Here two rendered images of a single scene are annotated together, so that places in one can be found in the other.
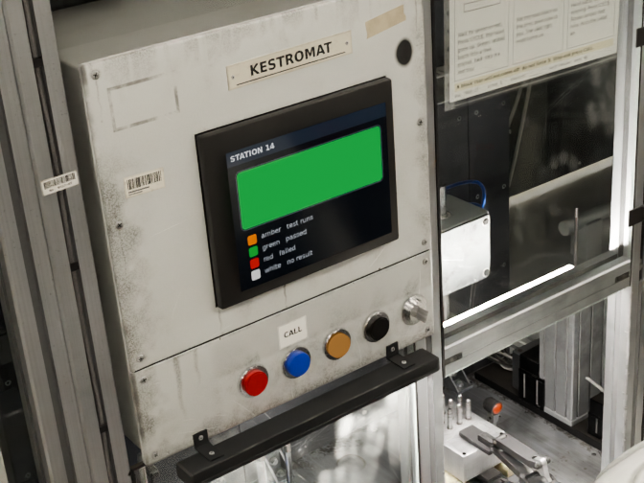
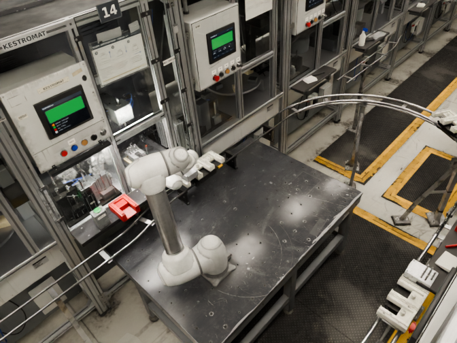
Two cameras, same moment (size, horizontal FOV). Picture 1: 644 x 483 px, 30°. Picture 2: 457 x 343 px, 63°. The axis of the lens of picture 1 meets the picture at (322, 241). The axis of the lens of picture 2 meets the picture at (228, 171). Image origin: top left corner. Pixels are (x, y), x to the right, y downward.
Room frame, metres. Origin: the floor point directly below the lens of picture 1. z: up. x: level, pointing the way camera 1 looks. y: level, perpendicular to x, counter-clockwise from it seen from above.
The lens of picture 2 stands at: (-0.52, -0.54, 2.58)
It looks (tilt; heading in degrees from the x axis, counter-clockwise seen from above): 41 degrees down; 352
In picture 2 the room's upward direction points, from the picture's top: 5 degrees counter-clockwise
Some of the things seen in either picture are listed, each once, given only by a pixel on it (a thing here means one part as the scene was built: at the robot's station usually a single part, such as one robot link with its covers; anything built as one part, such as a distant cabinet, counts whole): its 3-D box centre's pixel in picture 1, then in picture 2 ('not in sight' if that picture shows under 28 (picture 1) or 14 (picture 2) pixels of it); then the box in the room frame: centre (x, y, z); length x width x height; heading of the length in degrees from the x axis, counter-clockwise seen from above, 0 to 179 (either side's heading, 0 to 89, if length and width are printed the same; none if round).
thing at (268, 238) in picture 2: not in sight; (235, 218); (1.14, -0.79, 0.66); 1.50 x 1.06 x 0.04; 125
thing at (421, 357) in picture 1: (312, 405); (80, 156); (1.19, 0.03, 1.37); 0.36 x 0.04 x 0.04; 125
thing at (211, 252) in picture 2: not in sight; (211, 253); (0.77, -0.57, 0.85); 0.18 x 0.16 x 0.22; 105
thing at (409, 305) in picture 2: not in sight; (407, 297); (0.27, -1.48, 0.84); 0.37 x 0.14 x 0.10; 125
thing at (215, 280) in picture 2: not in sight; (217, 264); (0.78, -0.60, 0.71); 0.22 x 0.18 x 0.06; 125
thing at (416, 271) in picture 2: not in sight; (421, 272); (0.34, -1.57, 0.92); 0.13 x 0.10 x 0.09; 35
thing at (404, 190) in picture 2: not in sight; (432, 180); (1.69, -2.82, 0.01); 1.00 x 0.55 x 0.01; 125
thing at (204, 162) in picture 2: not in sight; (200, 171); (1.50, -0.62, 0.84); 0.36 x 0.14 x 0.10; 125
